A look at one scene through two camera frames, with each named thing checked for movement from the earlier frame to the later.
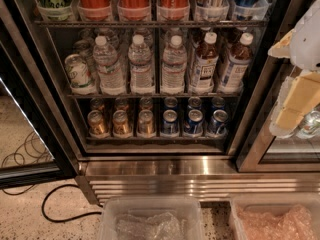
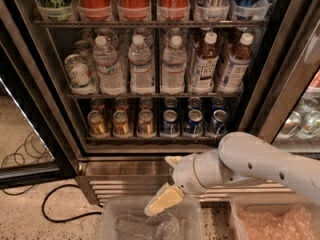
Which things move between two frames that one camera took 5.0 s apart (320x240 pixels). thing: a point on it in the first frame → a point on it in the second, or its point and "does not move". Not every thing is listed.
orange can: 146,124 does not move
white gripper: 306,42 → 185,174
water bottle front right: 174,68 does not move
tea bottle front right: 234,78 does not move
